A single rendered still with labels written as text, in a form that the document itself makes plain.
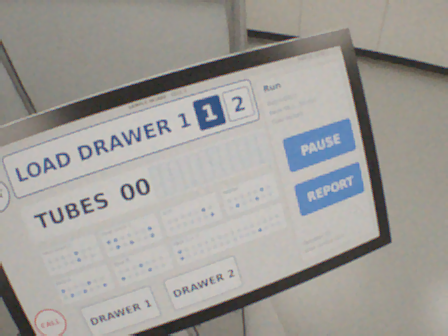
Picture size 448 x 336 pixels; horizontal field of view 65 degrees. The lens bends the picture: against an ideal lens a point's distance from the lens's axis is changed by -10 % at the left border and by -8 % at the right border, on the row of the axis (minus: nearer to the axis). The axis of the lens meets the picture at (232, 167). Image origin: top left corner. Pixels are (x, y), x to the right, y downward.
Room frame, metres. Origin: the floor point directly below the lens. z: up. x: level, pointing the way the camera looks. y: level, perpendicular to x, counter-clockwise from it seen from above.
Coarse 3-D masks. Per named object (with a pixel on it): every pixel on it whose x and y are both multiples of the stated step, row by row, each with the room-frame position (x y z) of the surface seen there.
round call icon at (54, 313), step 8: (56, 304) 0.15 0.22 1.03; (32, 312) 0.14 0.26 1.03; (40, 312) 0.14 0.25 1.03; (48, 312) 0.14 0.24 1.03; (56, 312) 0.15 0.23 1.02; (32, 320) 0.13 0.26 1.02; (40, 320) 0.14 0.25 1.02; (48, 320) 0.14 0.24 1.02; (56, 320) 0.14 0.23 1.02; (64, 320) 0.14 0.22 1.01; (40, 328) 0.13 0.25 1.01; (48, 328) 0.13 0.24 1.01; (56, 328) 0.13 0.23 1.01; (64, 328) 0.13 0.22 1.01
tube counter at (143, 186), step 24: (216, 144) 0.31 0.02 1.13; (240, 144) 0.31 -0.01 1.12; (264, 144) 0.31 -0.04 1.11; (144, 168) 0.28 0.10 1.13; (168, 168) 0.28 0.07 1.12; (192, 168) 0.28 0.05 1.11; (216, 168) 0.29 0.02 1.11; (240, 168) 0.29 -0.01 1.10; (120, 192) 0.26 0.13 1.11; (144, 192) 0.26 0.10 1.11; (168, 192) 0.26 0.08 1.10
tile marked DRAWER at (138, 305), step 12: (144, 288) 0.18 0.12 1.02; (108, 300) 0.16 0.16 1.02; (120, 300) 0.16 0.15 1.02; (132, 300) 0.17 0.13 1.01; (144, 300) 0.17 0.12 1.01; (156, 300) 0.17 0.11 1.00; (84, 312) 0.15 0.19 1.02; (96, 312) 0.15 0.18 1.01; (108, 312) 0.15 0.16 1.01; (120, 312) 0.15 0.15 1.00; (132, 312) 0.15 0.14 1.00; (144, 312) 0.15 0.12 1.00; (156, 312) 0.16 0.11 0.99; (96, 324) 0.14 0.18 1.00; (108, 324) 0.14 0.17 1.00; (120, 324) 0.14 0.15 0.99; (132, 324) 0.14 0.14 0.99
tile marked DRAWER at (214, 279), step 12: (216, 264) 0.21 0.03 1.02; (228, 264) 0.21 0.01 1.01; (180, 276) 0.19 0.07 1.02; (192, 276) 0.19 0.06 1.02; (204, 276) 0.19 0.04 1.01; (216, 276) 0.19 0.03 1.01; (228, 276) 0.20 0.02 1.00; (240, 276) 0.20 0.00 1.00; (168, 288) 0.18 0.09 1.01; (180, 288) 0.18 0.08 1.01; (192, 288) 0.18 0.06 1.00; (204, 288) 0.18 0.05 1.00; (216, 288) 0.18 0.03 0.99; (228, 288) 0.18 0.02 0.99; (180, 300) 0.17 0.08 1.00; (192, 300) 0.17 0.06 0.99; (204, 300) 0.17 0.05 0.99
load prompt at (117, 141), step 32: (192, 96) 0.34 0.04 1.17; (224, 96) 0.34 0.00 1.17; (96, 128) 0.30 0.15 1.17; (128, 128) 0.31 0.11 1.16; (160, 128) 0.31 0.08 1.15; (192, 128) 0.31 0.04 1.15; (224, 128) 0.32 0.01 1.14; (32, 160) 0.27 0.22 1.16; (64, 160) 0.27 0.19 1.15; (96, 160) 0.28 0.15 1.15; (128, 160) 0.28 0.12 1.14; (32, 192) 0.25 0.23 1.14
